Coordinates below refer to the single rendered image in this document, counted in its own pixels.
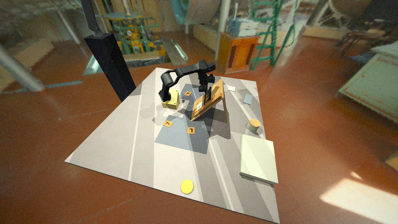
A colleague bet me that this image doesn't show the yellow round disc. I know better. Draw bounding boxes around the yellow round disc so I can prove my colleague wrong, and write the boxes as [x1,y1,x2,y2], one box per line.
[181,179,193,194]

